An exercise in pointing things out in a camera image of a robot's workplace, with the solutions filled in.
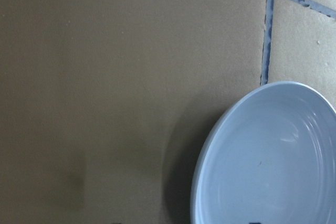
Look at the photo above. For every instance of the blue ceramic plate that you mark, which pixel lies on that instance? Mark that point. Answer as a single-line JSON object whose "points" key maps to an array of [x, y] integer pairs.
{"points": [[270, 158]]}

